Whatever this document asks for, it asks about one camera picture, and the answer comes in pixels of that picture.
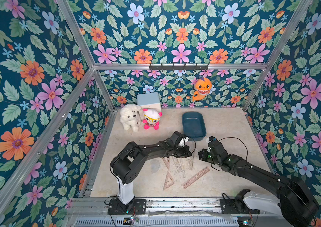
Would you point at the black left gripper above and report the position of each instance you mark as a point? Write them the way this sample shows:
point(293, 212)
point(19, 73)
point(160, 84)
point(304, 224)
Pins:
point(185, 149)

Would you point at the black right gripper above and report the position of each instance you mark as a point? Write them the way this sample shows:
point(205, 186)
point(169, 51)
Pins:
point(204, 154)

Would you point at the thin clear ruler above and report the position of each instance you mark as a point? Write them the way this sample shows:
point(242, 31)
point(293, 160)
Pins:
point(182, 168)

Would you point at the clear straight ruler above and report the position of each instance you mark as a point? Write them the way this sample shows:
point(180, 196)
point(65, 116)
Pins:
point(190, 162)

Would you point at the teal plastic storage box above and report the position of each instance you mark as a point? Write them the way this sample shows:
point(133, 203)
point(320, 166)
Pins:
point(194, 125)

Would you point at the pink long straight ruler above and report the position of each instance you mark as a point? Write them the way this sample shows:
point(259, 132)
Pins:
point(195, 177)

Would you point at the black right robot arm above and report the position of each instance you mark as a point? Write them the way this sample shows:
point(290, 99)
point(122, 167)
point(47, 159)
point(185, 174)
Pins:
point(290, 197)

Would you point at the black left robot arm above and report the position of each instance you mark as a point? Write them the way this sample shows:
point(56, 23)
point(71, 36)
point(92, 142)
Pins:
point(127, 165)

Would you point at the light blue white box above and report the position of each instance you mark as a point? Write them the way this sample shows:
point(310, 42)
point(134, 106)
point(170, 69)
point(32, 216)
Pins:
point(149, 101)

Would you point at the pink triangle ruler upper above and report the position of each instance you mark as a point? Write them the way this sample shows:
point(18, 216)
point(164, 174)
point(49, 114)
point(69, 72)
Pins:
point(166, 162)

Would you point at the pink white toy figure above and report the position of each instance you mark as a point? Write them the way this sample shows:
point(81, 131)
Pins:
point(151, 118)

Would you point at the white plush dog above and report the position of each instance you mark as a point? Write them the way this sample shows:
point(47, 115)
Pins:
point(130, 117)

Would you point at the orange shark plush toy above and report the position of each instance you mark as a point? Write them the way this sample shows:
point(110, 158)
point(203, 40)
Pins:
point(203, 87)

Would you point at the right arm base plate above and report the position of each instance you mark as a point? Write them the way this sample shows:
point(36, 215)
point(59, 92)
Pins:
point(232, 206)

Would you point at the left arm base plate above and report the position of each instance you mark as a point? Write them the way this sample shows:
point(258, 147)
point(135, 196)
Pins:
point(136, 206)

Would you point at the black hook rail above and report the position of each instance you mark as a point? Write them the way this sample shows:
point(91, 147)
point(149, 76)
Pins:
point(173, 67)

